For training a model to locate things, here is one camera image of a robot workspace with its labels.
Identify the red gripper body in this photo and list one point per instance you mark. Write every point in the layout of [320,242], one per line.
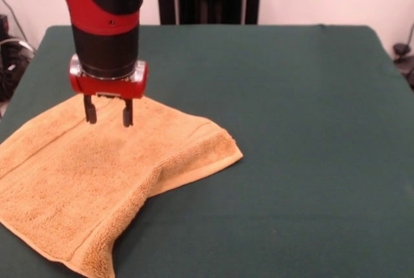
[110,89]

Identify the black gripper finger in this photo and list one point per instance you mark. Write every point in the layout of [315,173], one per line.
[127,113]
[90,110]

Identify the tan terry towel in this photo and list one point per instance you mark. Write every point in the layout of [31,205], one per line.
[129,161]

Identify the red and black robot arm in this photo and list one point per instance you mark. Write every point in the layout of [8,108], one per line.
[106,16]

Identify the dark green table cloth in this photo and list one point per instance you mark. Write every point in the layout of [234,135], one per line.
[291,129]

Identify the grey tripod base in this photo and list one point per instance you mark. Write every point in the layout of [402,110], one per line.
[401,48]

